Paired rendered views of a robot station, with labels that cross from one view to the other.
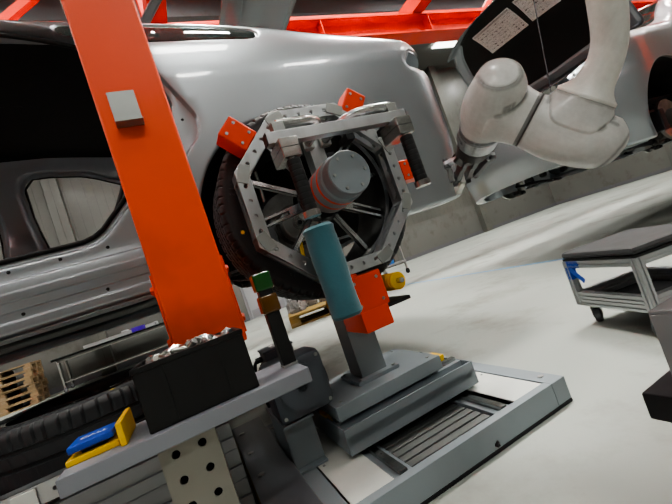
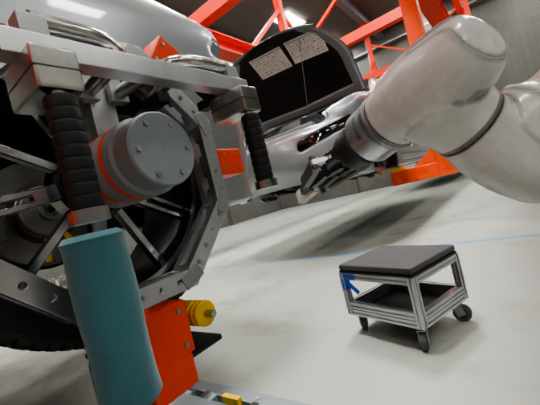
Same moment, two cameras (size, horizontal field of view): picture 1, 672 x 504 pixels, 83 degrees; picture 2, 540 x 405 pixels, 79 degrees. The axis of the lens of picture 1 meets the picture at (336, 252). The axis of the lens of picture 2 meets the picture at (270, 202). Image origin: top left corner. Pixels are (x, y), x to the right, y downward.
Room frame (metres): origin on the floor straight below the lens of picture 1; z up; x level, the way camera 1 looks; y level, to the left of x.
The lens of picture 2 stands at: (0.47, 0.03, 0.73)
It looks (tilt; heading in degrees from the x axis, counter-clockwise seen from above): 1 degrees down; 330
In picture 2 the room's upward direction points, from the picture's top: 14 degrees counter-clockwise
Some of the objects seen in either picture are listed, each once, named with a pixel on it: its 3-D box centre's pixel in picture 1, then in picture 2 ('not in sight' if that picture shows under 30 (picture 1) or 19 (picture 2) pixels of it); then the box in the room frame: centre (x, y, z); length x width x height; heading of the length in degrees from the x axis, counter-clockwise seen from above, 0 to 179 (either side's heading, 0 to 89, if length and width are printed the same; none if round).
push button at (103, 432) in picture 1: (95, 439); not in sight; (0.68, 0.51, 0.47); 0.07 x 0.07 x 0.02; 23
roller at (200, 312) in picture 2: (380, 283); (173, 312); (1.33, -0.11, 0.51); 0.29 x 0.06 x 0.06; 23
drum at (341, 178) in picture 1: (336, 184); (132, 164); (1.12, -0.07, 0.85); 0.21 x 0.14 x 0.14; 23
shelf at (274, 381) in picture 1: (198, 413); not in sight; (0.75, 0.36, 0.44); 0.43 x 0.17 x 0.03; 113
